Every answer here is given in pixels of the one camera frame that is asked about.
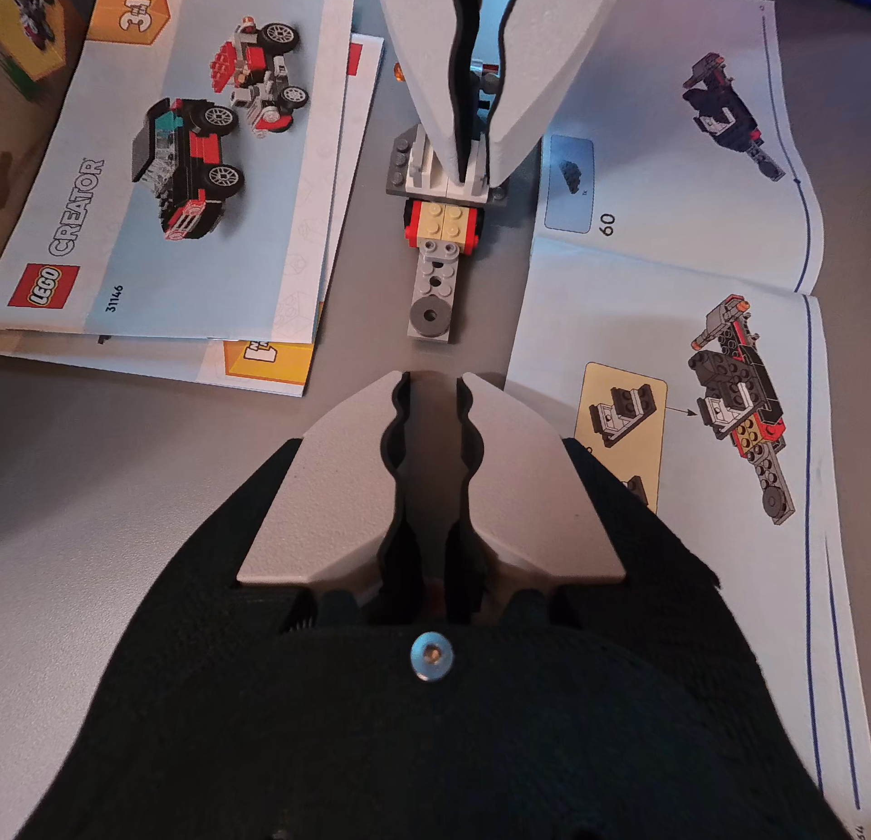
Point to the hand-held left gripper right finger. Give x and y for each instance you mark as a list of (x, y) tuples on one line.
[(544, 506)]

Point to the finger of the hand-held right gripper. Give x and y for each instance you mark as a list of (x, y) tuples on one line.
[(418, 37), (551, 37)]

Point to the lego box with truck picture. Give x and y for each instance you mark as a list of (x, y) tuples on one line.
[(27, 10)]

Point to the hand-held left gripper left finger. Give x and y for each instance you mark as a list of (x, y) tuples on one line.
[(326, 506)]

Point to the open instruction booklet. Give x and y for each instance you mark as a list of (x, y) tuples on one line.
[(680, 275)]

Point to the red grey lego model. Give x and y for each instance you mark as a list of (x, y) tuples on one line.
[(442, 241)]

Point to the yellow-cornered instruction booklet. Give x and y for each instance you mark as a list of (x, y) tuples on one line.
[(272, 360)]

